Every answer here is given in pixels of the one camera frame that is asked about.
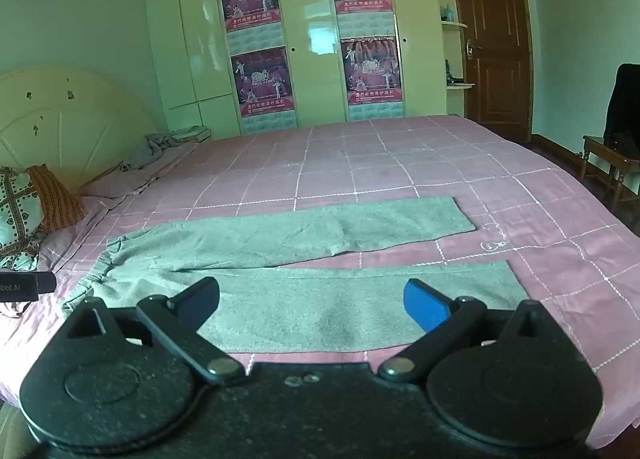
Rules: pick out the crumpled grey cloth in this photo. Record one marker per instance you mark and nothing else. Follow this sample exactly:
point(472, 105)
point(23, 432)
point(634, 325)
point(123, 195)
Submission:
point(150, 149)

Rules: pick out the stack of books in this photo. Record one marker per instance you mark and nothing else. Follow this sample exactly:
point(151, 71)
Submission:
point(192, 133)

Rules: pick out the white patterned pillow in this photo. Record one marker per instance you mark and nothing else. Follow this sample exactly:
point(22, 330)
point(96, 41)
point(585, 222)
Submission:
point(17, 219)

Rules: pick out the blue bottle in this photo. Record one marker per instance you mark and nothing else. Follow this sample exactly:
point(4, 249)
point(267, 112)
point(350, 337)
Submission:
point(446, 13)

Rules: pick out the brown wooden door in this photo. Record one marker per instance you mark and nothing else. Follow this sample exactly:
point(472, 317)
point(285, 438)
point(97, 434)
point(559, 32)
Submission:
point(500, 39)

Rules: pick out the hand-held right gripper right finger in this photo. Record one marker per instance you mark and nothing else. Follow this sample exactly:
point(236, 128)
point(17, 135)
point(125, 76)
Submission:
point(425, 306)

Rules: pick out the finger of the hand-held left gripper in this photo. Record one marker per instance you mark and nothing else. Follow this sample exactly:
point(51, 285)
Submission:
point(46, 284)

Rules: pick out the orange striped pillow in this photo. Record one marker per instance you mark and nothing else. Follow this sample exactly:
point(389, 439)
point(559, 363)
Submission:
point(57, 199)

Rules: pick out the grey pants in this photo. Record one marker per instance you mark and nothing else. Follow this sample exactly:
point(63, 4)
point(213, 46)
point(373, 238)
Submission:
point(300, 239)

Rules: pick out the bed with pink checked sheet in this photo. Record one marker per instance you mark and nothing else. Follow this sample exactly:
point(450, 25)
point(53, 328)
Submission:
point(400, 164)

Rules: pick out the wooden chair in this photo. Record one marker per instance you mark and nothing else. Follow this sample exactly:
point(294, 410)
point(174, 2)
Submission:
point(607, 151)

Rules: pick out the black garment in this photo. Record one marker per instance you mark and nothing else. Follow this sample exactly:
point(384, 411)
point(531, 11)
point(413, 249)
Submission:
point(622, 109)

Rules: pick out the cream headboard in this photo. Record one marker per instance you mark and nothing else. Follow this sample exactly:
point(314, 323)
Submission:
point(60, 119)

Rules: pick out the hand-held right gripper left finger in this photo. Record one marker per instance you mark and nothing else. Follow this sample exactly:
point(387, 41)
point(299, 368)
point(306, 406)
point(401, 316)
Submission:
point(202, 301)

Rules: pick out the cream glossy wardrobe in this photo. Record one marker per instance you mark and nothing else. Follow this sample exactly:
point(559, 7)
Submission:
point(305, 14)

